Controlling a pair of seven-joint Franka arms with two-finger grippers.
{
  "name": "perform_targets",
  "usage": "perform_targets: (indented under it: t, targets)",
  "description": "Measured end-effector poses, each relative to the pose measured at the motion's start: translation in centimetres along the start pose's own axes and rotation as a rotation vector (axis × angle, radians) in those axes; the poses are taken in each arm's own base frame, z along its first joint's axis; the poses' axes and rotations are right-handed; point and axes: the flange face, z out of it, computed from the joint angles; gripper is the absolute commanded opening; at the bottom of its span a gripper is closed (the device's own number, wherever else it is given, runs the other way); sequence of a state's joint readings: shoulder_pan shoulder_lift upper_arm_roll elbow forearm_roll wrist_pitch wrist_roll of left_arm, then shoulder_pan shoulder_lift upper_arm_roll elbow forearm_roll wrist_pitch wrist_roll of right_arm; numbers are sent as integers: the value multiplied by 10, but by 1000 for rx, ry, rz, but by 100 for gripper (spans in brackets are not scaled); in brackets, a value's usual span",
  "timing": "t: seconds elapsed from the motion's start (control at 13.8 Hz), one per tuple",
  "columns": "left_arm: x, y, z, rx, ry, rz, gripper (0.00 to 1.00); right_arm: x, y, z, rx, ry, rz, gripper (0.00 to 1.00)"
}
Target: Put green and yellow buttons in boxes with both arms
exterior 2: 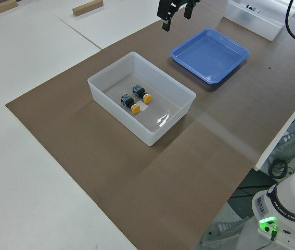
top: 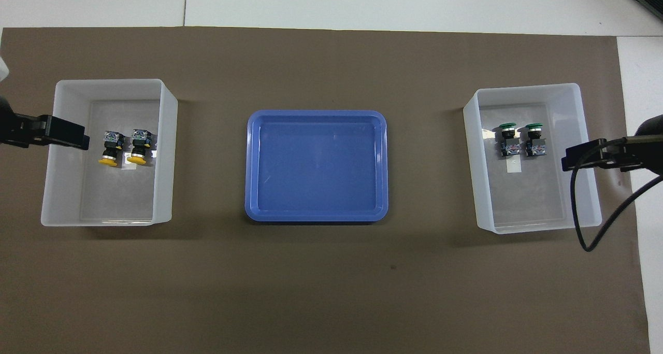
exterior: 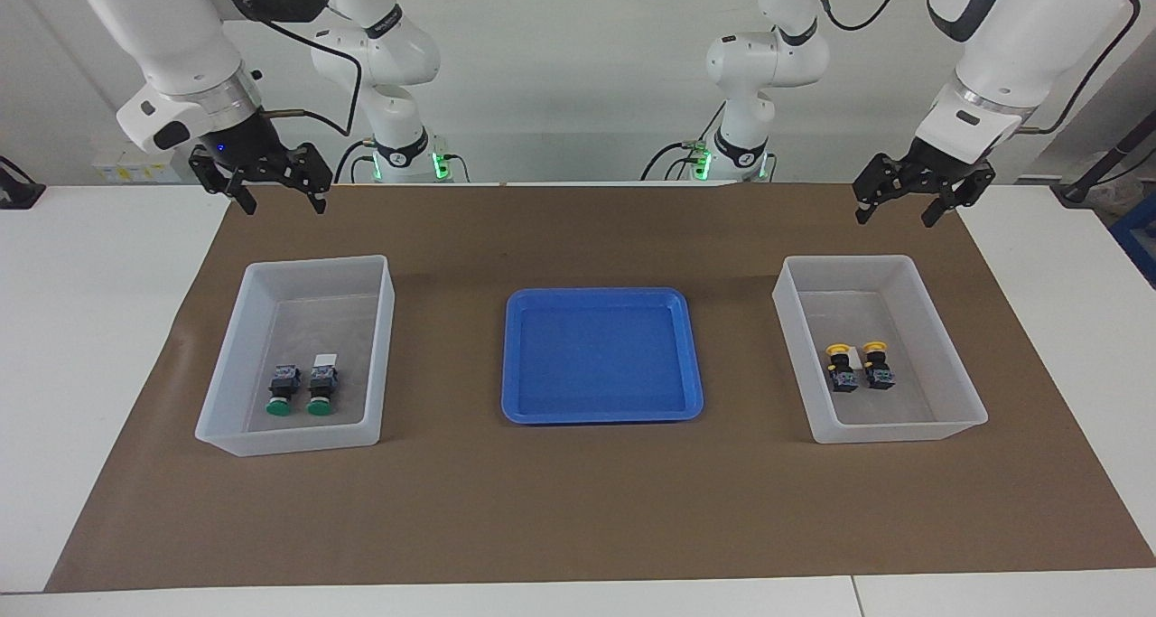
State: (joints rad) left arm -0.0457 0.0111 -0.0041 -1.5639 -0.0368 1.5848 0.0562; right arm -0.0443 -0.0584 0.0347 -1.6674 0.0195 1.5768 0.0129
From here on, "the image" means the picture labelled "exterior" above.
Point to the black stand pole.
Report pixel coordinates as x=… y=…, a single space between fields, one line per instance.
x=1075 y=192

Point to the row of white cartons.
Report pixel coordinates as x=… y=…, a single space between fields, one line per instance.
x=135 y=170

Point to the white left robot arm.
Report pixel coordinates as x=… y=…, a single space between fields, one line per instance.
x=1020 y=48

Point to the black clamp mount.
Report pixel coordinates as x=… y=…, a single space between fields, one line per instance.
x=18 y=192

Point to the brown paper table mat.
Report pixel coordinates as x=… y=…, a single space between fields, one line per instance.
x=578 y=509

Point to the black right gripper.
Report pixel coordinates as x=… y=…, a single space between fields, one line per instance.
x=253 y=152

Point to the small white paper label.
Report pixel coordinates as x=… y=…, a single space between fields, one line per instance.
x=856 y=355
x=327 y=359

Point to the blue plastic crate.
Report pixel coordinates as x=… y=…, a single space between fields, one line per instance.
x=1140 y=238

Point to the green push button switch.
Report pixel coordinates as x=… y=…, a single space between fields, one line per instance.
x=321 y=387
x=283 y=389

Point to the yellow push button switch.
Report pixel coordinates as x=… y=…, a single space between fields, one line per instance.
x=877 y=366
x=842 y=369

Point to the translucent white plastic box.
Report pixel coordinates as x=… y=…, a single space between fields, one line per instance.
x=885 y=427
x=298 y=436

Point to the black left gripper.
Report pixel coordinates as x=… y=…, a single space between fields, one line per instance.
x=930 y=170

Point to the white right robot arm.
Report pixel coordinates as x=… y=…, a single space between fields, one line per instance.
x=172 y=30

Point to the blue plastic tray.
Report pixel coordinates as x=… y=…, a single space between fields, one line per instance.
x=601 y=364

